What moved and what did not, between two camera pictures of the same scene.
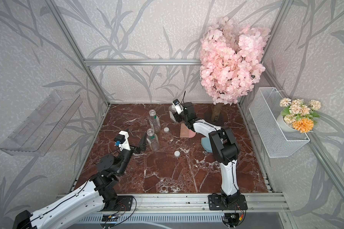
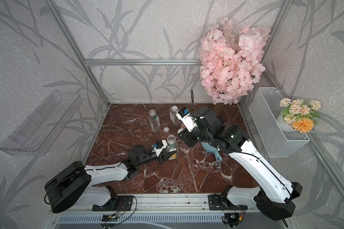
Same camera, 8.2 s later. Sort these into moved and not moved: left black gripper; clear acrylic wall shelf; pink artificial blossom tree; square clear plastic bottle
Moved: left black gripper
Not moved: square clear plastic bottle; clear acrylic wall shelf; pink artificial blossom tree
